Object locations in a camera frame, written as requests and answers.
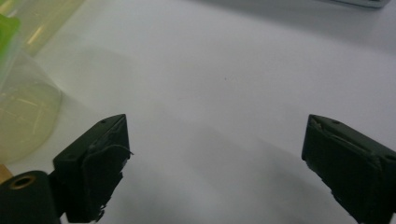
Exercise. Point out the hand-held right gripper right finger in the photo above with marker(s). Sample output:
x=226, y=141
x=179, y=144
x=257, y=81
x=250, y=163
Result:
x=351, y=168

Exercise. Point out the clear plastic container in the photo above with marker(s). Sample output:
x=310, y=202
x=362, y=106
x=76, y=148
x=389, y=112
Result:
x=28, y=115
x=49, y=21

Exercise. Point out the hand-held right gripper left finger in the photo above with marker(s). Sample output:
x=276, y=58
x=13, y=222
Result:
x=93, y=165

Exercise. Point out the green plastic lid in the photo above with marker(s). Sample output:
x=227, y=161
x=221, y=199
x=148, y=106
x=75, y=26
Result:
x=7, y=31

